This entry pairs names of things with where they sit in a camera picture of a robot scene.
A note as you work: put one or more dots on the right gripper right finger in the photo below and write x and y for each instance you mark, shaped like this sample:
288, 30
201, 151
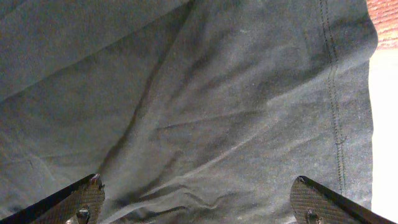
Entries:
313, 203

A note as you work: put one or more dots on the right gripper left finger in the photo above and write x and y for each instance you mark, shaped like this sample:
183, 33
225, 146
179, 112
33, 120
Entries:
79, 203

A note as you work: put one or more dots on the dark green t-shirt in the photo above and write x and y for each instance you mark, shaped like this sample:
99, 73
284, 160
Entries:
190, 111

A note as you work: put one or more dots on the white t-shirt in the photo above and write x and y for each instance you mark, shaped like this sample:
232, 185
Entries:
383, 95

